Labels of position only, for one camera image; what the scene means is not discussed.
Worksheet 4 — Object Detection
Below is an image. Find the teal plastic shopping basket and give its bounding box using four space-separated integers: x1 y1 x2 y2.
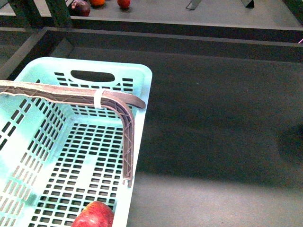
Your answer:
0 57 152 227

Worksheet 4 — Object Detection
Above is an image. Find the red yellow apple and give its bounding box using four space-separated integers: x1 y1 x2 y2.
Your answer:
117 0 131 9
71 201 114 227

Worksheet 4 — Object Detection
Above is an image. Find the black shelf divider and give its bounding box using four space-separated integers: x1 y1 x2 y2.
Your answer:
186 0 201 10
241 0 255 9

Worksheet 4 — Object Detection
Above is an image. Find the dark purple fruit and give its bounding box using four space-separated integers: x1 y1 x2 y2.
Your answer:
71 0 90 17

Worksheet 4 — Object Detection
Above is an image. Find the orange fruit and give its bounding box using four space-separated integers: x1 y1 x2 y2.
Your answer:
89 0 105 7

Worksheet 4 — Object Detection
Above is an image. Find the white zip tie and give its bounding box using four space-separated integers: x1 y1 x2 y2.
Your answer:
93 88 105 109

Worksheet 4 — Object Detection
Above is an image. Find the black perforated upright post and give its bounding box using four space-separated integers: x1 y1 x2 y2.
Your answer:
46 0 72 28
8 0 44 28

